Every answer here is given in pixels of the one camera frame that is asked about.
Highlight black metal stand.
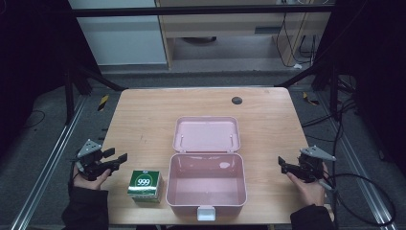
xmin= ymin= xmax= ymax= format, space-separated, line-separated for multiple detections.
xmin=62 ymin=64 xmax=128 ymax=127
xmin=273 ymin=59 xmax=341 ymax=122

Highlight black horizontal frame bar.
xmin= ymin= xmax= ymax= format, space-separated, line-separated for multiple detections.
xmin=71 ymin=5 xmax=335 ymax=18

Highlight aluminium floor rail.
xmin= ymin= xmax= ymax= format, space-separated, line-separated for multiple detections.
xmin=315 ymin=91 xmax=399 ymax=230
xmin=10 ymin=95 xmax=88 ymax=230

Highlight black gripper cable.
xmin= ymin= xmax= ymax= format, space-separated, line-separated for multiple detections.
xmin=319 ymin=172 xmax=397 ymax=227

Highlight black floor cables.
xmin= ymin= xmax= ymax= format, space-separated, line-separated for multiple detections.
xmin=301 ymin=97 xmax=359 ymax=144

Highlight light wooden desk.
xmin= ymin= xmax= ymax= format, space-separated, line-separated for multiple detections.
xmin=154 ymin=0 xmax=332 ymax=70

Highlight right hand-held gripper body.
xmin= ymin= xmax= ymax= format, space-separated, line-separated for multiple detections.
xmin=296 ymin=145 xmax=337 ymax=184

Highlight thin black floor cable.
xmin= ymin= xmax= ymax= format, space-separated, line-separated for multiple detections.
xmin=22 ymin=109 xmax=47 ymax=130

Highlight pink plastic storage box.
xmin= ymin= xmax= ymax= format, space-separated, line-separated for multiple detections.
xmin=165 ymin=115 xmax=249 ymax=222

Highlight black hanging desk cables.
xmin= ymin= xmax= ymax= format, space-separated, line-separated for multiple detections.
xmin=275 ymin=11 xmax=321 ymax=69

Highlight yellow and black tape strip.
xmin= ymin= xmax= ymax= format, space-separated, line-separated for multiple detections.
xmin=302 ymin=91 xmax=321 ymax=106
xmin=97 ymin=94 xmax=110 ymax=112

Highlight green and white medicine box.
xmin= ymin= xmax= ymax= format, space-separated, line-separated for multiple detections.
xmin=126 ymin=169 xmax=165 ymax=204

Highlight person's left hand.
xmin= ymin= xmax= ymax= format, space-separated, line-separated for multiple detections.
xmin=72 ymin=165 xmax=113 ymax=192

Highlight white cabinet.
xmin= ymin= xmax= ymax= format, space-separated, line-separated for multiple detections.
xmin=67 ymin=0 xmax=169 ymax=67

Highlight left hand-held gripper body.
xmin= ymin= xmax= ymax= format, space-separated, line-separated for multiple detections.
xmin=75 ymin=138 xmax=111 ymax=181

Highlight person's right hand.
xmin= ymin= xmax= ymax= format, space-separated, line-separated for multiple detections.
xmin=285 ymin=162 xmax=329 ymax=208

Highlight black curtain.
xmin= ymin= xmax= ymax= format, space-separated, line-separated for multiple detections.
xmin=314 ymin=0 xmax=406 ymax=176
xmin=0 ymin=0 xmax=101 ymax=157

